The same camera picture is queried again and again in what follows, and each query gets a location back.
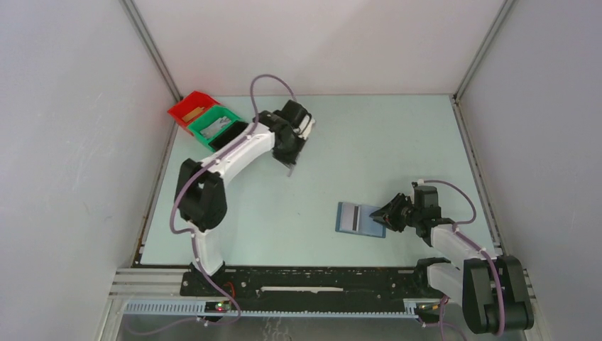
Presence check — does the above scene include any blue card holder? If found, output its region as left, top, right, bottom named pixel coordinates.
left=335, top=202, right=386, bottom=239

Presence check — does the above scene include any green plastic bin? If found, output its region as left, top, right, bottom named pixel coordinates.
left=187, top=104, right=243, bottom=152

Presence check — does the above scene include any grey card in green bin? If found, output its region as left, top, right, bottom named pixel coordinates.
left=201, top=117, right=231, bottom=139

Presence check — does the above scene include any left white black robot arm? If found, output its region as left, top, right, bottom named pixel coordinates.
left=173, top=99, right=315, bottom=296

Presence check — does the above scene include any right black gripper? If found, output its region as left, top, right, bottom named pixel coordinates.
left=370, top=192, right=422, bottom=232

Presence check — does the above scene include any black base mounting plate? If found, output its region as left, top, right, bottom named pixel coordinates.
left=180, top=259, right=443, bottom=313

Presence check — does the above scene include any white striped card in holder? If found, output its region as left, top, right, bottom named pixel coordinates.
left=339, top=202, right=361, bottom=234

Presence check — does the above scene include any black plastic bin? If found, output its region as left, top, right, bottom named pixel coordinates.
left=209, top=121, right=255, bottom=152

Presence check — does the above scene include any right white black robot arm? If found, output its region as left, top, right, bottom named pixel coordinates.
left=370, top=179, right=535, bottom=336

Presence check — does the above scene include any red plastic bin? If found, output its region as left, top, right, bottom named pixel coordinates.
left=168, top=91, right=220, bottom=135

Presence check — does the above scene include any grey slotted cable duct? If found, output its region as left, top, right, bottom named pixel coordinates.
left=123, top=300, right=418, bottom=318

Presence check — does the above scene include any orange card in red bin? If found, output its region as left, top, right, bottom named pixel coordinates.
left=182, top=107, right=204, bottom=121

